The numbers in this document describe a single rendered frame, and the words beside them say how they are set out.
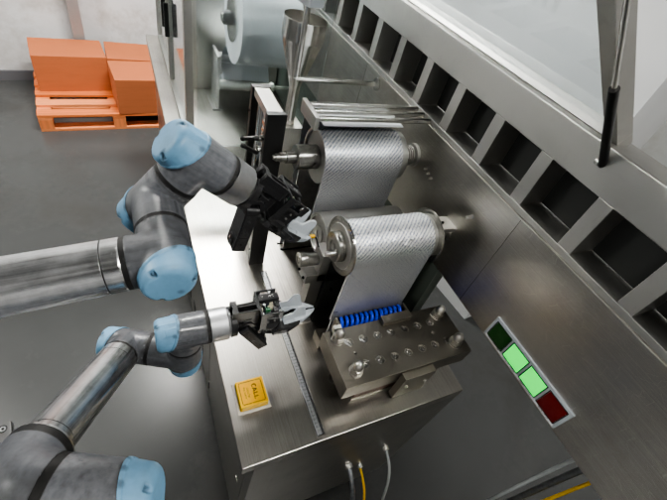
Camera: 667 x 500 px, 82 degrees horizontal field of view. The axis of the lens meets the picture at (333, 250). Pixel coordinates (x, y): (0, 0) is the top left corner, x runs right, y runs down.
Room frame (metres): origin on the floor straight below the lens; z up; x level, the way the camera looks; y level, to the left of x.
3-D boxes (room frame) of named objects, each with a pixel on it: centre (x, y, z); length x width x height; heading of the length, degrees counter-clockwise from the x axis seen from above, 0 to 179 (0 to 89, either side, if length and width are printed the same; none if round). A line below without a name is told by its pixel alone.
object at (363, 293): (0.71, -0.15, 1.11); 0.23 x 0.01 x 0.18; 126
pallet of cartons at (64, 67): (2.78, 2.18, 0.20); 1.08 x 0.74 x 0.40; 134
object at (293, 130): (1.33, 0.32, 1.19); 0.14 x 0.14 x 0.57
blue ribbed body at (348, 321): (0.69, -0.16, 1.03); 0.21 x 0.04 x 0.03; 126
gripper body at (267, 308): (0.51, 0.12, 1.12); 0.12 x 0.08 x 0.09; 126
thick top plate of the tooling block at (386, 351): (0.64, -0.25, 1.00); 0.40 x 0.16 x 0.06; 126
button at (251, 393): (0.42, 0.08, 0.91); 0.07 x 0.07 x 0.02; 36
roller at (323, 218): (0.86, -0.05, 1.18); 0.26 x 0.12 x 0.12; 126
